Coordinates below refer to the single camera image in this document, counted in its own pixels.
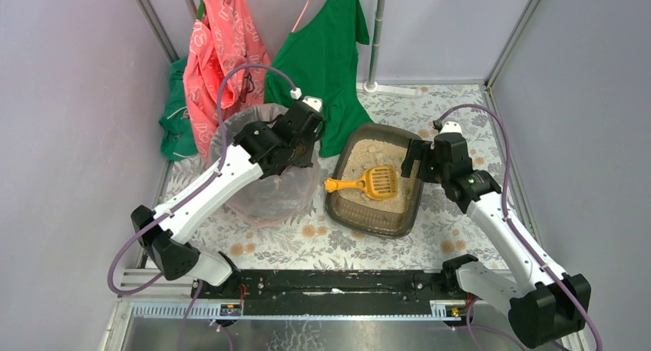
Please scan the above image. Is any yellow litter scoop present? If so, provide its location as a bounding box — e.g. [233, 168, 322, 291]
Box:
[324, 165, 398, 200]

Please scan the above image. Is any trash bin with plastic liner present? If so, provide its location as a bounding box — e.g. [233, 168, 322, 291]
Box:
[225, 103, 320, 227]

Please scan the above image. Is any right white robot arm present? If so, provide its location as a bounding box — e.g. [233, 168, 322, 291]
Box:
[402, 132, 591, 348]

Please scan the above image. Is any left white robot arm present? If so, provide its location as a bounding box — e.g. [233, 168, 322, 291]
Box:
[131, 96, 326, 286]

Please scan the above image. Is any grey litter box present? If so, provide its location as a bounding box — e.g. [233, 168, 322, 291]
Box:
[325, 123, 423, 237]

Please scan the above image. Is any floral floor mat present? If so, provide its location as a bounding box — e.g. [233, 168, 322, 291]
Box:
[190, 84, 505, 270]

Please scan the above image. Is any clothes rack pole with base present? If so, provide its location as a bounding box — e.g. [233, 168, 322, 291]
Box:
[356, 0, 421, 98]

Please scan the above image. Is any green t-shirt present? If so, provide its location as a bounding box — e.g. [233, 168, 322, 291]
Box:
[272, 0, 371, 157]

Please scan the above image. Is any dark green garment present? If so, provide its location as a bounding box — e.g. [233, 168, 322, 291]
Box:
[159, 57, 197, 161]

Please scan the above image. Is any pink patterned garment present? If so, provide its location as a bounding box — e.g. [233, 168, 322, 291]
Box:
[183, 0, 270, 162]

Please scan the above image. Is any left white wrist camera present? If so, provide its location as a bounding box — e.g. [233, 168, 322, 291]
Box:
[302, 96, 323, 113]

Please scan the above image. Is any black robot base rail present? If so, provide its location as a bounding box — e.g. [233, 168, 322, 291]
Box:
[191, 270, 468, 318]

